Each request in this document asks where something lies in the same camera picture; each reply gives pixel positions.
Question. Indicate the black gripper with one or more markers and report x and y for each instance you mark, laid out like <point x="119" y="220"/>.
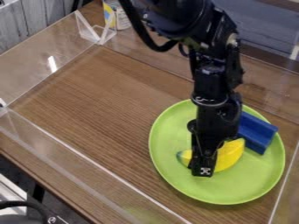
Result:
<point x="214" y="126"/>

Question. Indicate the yellow toy banana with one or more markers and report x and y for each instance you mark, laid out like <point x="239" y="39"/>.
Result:
<point x="229" y="155"/>

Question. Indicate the blue stepped block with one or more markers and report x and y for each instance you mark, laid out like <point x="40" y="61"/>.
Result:
<point x="257" y="131"/>

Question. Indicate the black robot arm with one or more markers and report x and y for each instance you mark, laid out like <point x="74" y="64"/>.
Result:
<point x="199" y="25"/>

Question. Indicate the green round plate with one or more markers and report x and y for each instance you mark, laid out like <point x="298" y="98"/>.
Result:
<point x="246" y="181"/>

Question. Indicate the white labelled canister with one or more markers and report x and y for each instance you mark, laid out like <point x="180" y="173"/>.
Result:
<point x="115" y="15"/>

